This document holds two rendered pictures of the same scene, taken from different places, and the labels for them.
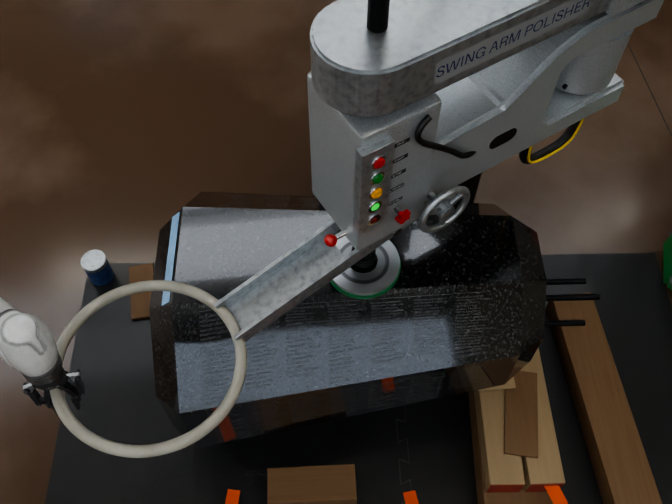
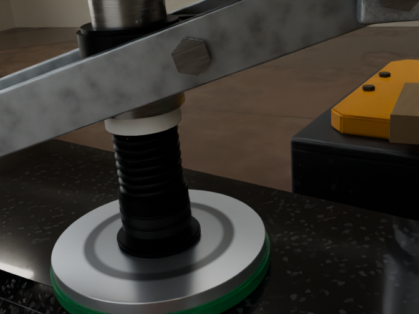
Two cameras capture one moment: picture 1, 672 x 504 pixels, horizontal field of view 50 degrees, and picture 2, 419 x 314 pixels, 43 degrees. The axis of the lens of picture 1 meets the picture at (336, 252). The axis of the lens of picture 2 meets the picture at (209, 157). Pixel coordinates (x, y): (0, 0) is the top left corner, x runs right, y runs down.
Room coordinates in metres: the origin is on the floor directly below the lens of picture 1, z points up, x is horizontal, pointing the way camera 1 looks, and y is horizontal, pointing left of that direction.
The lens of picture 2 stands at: (0.74, -0.40, 1.12)
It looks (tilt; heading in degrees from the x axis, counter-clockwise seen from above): 22 degrees down; 36
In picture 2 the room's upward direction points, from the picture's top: 5 degrees counter-clockwise
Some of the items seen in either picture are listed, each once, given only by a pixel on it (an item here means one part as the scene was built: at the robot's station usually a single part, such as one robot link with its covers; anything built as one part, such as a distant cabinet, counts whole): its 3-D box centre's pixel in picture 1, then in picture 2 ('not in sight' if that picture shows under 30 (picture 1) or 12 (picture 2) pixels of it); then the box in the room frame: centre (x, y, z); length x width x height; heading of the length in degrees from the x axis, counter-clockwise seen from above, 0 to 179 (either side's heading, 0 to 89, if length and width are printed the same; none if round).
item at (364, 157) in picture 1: (372, 187); not in sight; (0.94, -0.08, 1.37); 0.08 x 0.03 x 0.28; 122
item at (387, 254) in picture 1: (362, 262); (159, 241); (1.08, -0.08, 0.84); 0.21 x 0.21 x 0.01
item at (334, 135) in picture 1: (397, 141); not in sight; (1.12, -0.15, 1.32); 0.36 x 0.22 x 0.45; 122
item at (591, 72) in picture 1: (585, 43); not in sight; (1.43, -0.64, 1.34); 0.19 x 0.19 x 0.20
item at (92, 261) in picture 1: (97, 268); not in sight; (1.51, 0.98, 0.08); 0.10 x 0.10 x 0.13
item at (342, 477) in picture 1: (312, 487); not in sight; (0.63, 0.08, 0.07); 0.30 x 0.12 x 0.12; 93
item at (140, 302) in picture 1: (142, 291); not in sight; (1.44, 0.79, 0.02); 0.25 x 0.10 x 0.01; 11
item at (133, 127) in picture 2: not in sight; (141, 103); (1.08, -0.08, 0.99); 0.07 x 0.07 x 0.04
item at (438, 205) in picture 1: (435, 199); not in sight; (1.04, -0.24, 1.20); 0.15 x 0.10 x 0.15; 122
